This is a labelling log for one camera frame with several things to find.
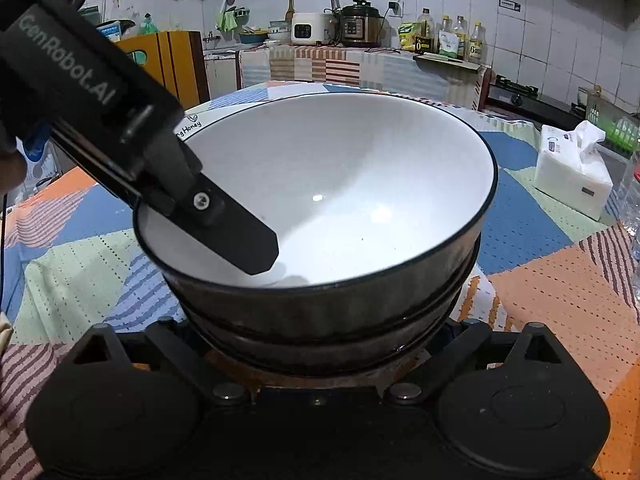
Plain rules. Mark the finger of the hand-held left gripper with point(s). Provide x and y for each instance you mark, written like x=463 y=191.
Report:
x=235 y=240

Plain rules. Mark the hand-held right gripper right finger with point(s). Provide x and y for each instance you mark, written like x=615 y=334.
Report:
x=450 y=355

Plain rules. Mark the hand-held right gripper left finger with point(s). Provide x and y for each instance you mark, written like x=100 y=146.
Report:
x=195 y=360

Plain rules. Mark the stack of small bowls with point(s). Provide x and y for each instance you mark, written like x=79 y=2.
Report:
x=279 y=31

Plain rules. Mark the person's left hand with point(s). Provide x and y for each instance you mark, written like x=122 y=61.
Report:
x=10 y=170

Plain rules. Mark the green plastic bag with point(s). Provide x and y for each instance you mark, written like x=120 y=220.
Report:
x=148 y=25

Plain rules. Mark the yellow wooden chair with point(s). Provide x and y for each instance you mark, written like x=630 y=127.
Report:
x=175 y=65

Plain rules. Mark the green hanging cloth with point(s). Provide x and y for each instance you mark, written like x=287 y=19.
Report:
x=227 y=20

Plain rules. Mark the blue basin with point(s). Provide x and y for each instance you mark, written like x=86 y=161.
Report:
x=252 y=37

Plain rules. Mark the patterned counter cloth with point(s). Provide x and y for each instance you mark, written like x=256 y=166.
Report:
x=325 y=67

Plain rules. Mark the white tissue pack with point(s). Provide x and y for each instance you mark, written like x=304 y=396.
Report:
x=570 y=175

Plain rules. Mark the white rice cooker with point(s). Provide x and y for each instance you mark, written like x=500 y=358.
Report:
x=311 y=27

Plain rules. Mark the clear bottle red label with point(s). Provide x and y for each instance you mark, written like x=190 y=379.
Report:
x=632 y=200

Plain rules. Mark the black steel pressure cooker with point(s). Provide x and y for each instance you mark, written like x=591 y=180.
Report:
x=361 y=25

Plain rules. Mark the black gas stove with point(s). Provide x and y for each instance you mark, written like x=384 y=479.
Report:
x=530 y=100

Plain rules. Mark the yellow green packet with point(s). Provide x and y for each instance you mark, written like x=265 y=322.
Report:
x=408 y=36

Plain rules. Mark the cutting board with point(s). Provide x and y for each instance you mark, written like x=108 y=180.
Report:
x=447 y=59

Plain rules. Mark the cooking oil bottle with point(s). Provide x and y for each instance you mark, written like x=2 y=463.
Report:
x=476 y=42
x=460 y=37
x=425 y=32
x=445 y=37

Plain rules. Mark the green plastic rack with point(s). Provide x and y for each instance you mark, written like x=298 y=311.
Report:
x=617 y=127

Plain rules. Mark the wall socket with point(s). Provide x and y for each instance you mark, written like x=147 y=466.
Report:
x=395 y=8

